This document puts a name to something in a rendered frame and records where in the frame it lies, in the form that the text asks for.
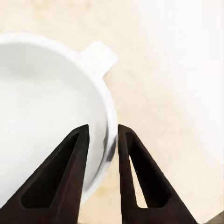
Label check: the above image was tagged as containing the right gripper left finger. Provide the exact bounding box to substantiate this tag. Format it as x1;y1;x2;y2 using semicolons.
0;124;90;224

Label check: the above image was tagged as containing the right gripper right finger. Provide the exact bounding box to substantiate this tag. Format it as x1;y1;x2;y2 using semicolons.
117;124;198;224

